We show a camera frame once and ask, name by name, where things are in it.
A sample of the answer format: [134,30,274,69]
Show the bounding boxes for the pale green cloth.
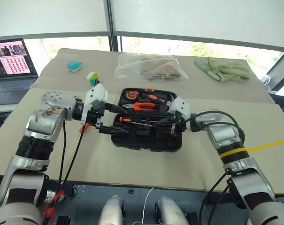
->
[194,56,252,83]

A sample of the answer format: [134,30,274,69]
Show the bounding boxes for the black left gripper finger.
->
[103,102,128,115]
[98,126,131,136]

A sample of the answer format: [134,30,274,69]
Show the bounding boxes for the orange black utility knife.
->
[141,92,166,104]

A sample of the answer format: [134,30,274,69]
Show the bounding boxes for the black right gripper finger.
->
[155,127,174,137]
[153,117,176,128]

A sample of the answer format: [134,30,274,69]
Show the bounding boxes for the beige paper table cover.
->
[0,88,284,195]
[30,47,282,105]

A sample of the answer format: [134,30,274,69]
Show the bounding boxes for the black plastic tool case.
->
[110,87,183,152]

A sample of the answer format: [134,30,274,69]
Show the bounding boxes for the green white blue gadget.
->
[85,71,100,86]

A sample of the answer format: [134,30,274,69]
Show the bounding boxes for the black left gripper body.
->
[86,101,107,130]

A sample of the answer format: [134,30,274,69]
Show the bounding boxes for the thin white cable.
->
[135,187,155,225]

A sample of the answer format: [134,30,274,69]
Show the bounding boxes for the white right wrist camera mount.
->
[169,97,192,118]

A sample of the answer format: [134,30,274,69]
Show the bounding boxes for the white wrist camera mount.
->
[80,83,109,125]
[169,97,192,118]

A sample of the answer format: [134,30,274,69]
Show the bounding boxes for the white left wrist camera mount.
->
[80,83,109,125]

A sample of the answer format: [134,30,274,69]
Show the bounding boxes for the orange black tape measure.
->
[125,90,140,100]

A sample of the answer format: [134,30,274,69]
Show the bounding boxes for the silver rounded leg shell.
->
[155,196,190,225]
[98,195,126,225]

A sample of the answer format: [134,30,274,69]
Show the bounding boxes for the clear plastic bag brown contents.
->
[114,53,190,83]

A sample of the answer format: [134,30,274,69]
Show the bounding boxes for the open laptop computer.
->
[0,38,39,106]

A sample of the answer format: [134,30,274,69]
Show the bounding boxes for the yellow tape strip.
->
[246,138,284,152]

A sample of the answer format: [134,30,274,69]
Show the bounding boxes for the orange handled pliers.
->
[121,101,157,113]

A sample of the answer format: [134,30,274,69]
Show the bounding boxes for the orange black handled screwdriver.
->
[118,116,154,128]

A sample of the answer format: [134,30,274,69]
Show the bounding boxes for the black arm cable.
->
[58,120,67,188]
[61,123,90,189]
[177,110,246,143]

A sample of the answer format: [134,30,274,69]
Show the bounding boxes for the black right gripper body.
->
[171,112,187,136]

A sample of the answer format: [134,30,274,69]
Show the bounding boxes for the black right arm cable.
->
[177,110,246,143]

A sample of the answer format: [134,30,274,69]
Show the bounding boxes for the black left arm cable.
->
[58,120,67,188]
[61,123,90,189]

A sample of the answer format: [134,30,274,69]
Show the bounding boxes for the teal round gadget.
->
[66,60,83,73]

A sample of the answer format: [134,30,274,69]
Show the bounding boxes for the dark monitor with white charger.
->
[261,52,284,95]

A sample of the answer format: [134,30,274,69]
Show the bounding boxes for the dark window frame post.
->
[106,0,123,52]

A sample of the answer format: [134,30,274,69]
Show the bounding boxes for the red tape wrap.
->
[44,190,65,219]

